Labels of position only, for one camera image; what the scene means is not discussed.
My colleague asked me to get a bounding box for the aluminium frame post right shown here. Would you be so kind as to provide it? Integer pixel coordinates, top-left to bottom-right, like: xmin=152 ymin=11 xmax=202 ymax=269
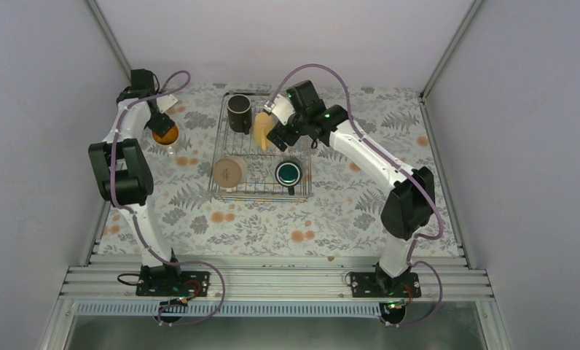
xmin=420 ymin=0 xmax=485 ymax=104

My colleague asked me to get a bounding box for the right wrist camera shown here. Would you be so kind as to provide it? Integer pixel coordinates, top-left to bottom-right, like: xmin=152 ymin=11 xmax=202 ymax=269
xmin=264 ymin=94 xmax=295 ymax=125

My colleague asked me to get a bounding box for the white floral mug orange inside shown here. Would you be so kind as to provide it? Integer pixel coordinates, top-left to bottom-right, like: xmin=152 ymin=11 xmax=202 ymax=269
xmin=151 ymin=125 xmax=180 ymax=146

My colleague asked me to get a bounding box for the dark teal mug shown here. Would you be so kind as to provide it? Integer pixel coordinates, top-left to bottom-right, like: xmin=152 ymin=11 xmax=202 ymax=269
xmin=274 ymin=160 xmax=303 ymax=196

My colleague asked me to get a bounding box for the aluminium frame post left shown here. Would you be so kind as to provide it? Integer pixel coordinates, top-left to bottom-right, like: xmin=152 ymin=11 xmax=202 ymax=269
xmin=85 ymin=0 xmax=130 ymax=79

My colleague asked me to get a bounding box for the floral patterned table mat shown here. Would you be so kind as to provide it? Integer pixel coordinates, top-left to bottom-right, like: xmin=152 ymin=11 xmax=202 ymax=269
xmin=99 ymin=82 xmax=460 ymax=258

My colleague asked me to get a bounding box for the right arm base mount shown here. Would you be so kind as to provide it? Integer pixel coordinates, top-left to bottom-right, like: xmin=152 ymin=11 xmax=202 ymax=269
xmin=343 ymin=266 xmax=422 ymax=325

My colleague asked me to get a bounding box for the beige cup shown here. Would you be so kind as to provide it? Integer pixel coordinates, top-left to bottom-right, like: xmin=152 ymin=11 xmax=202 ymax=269
xmin=212 ymin=155 xmax=248 ymax=193

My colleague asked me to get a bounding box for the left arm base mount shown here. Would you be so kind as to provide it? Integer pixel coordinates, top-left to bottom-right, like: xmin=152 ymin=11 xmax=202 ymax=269
xmin=117 ymin=265 xmax=211 ymax=310

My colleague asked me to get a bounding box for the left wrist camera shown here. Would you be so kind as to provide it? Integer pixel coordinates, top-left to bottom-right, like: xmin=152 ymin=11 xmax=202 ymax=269
xmin=156 ymin=94 xmax=179 ymax=114

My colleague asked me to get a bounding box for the white slotted cable duct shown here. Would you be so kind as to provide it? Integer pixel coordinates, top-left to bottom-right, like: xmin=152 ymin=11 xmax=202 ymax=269
xmin=74 ymin=300 xmax=381 ymax=318

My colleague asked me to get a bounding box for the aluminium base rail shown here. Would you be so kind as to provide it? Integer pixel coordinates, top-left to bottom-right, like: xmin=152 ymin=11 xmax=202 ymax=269
xmin=59 ymin=254 xmax=494 ymax=302

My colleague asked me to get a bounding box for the aluminium frame post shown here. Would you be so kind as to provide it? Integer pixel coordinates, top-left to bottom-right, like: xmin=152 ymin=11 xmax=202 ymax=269
xmin=85 ymin=0 xmax=130 ymax=79
xmin=420 ymin=0 xmax=485 ymax=104

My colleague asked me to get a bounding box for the black mug with white text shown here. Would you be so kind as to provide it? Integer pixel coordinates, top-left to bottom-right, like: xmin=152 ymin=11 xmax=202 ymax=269
xmin=227 ymin=94 xmax=252 ymax=135

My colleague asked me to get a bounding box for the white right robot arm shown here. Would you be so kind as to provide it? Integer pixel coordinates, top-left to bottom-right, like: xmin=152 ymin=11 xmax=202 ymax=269
xmin=264 ymin=80 xmax=435 ymax=297

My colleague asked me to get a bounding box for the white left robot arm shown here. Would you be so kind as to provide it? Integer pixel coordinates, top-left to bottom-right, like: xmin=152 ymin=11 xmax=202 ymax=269
xmin=88 ymin=69 xmax=184 ymax=295

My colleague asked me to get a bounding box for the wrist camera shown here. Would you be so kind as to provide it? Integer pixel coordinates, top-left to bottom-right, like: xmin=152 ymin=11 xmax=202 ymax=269
xmin=264 ymin=94 xmax=295 ymax=125
xmin=156 ymin=94 xmax=179 ymax=114

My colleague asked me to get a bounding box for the yellow mug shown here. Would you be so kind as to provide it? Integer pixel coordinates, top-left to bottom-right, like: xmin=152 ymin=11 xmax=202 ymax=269
xmin=253 ymin=112 xmax=276 ymax=152

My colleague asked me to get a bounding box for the metal wire dish rack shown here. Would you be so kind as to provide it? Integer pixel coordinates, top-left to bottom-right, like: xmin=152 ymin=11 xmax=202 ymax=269
xmin=208 ymin=91 xmax=313 ymax=203

